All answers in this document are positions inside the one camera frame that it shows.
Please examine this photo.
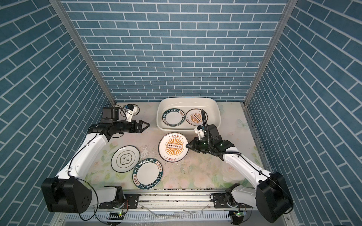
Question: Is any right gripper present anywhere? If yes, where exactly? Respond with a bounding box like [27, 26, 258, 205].
[186, 137, 214, 154]

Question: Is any orange sunburst plate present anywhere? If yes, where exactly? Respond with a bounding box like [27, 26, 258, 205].
[158, 132, 189, 163]
[186, 108, 203, 127]

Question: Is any green rim plate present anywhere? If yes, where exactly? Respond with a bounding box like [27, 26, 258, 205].
[162, 108, 185, 127]
[132, 158, 164, 190]

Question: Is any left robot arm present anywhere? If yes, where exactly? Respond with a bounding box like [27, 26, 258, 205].
[41, 104, 150, 214]

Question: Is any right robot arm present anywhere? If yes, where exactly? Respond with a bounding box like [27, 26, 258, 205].
[186, 137, 294, 223]

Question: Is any white plastic bin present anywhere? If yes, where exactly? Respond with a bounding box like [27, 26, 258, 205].
[156, 98, 221, 134]

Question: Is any white plate grey flower outline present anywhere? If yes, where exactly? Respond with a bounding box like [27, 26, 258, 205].
[111, 146, 140, 173]

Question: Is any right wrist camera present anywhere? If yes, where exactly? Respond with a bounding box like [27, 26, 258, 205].
[194, 110, 220, 140]

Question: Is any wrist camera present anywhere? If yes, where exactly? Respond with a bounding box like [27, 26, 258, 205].
[124, 104, 140, 122]
[194, 110, 220, 140]

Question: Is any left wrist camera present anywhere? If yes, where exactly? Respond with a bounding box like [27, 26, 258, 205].
[124, 104, 140, 122]

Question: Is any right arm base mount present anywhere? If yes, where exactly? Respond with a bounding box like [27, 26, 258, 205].
[210, 193, 240, 209]

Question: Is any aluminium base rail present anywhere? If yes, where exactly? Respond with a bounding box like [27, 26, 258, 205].
[50, 189, 271, 226]

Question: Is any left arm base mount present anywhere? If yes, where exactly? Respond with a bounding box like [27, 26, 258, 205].
[99, 194, 140, 210]

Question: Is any left corner aluminium post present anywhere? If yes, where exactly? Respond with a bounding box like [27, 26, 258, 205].
[49, 0, 117, 104]

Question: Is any corner aluminium post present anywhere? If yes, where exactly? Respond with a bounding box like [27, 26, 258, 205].
[49, 0, 117, 104]
[244, 0, 298, 106]

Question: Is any right corner aluminium post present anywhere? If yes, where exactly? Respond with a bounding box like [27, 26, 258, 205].
[244, 0, 298, 106]

